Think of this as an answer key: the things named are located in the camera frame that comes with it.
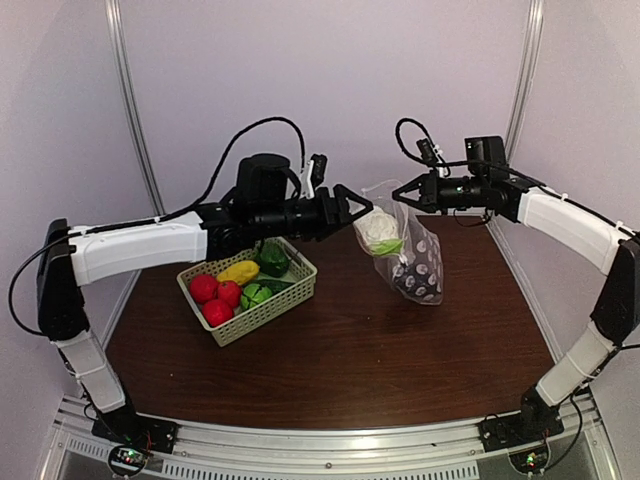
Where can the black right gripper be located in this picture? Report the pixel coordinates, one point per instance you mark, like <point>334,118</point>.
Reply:
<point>429,193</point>

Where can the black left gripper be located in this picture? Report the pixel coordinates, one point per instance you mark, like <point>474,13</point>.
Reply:
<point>334,220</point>

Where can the white toy cauliflower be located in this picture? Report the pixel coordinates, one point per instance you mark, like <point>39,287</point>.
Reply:
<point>378,233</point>

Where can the clear zip top bag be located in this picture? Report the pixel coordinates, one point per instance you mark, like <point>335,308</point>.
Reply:
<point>420,244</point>

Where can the purple toy eggplant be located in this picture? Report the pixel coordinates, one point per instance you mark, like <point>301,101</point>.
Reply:
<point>418,282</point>

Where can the green toy cabbage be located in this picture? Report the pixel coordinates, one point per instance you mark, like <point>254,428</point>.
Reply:
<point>253,295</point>

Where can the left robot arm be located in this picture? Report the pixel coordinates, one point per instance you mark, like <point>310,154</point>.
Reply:
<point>268,200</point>

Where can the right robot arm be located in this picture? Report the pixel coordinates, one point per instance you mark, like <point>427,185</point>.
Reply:
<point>580,247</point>

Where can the green plastic basket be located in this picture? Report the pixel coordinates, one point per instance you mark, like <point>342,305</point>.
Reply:
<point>301,276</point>

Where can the green toy bell pepper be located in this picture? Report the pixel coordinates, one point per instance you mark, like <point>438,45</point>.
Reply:
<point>272,260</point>

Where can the green toy cucumber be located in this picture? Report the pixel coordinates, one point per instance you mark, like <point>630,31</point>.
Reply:
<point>275,286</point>

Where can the yellow toy corn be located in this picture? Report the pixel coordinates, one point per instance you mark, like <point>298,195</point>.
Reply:
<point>241,272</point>

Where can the red toy tomato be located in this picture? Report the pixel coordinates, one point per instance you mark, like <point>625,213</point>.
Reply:
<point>230,293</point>

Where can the red toy apple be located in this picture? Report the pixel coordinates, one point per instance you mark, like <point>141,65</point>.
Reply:
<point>203,288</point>

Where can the red toy strawberry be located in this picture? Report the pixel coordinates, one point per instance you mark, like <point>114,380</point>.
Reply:
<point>217,312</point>

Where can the right circuit board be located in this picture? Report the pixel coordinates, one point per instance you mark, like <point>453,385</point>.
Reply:
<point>529,461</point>

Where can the circuit board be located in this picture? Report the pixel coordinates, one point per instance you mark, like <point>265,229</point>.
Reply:
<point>127,461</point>
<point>529,461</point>

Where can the left circuit board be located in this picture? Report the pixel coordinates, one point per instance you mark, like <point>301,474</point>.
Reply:
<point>127,461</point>

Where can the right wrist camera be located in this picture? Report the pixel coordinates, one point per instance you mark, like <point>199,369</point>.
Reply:
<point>431,155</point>

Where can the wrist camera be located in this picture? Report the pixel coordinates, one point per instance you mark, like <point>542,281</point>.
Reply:
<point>312,175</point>
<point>431,155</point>

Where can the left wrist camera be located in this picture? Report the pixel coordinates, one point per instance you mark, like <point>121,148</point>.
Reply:
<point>312,175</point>

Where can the right aluminium corner post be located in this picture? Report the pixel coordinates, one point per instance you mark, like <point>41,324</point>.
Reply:
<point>529,59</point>

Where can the aluminium corner post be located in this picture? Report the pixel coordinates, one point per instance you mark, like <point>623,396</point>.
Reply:
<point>124,73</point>
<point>529,59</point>

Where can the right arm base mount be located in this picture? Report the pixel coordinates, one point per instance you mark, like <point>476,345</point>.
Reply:
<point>516,429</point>

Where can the aluminium front frame rail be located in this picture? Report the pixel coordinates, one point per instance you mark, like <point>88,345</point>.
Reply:
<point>448,450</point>

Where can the left aluminium corner post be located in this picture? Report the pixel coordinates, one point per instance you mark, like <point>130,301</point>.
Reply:
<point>124,73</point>

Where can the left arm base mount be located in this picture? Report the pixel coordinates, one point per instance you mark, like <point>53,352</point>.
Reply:
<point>128,428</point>

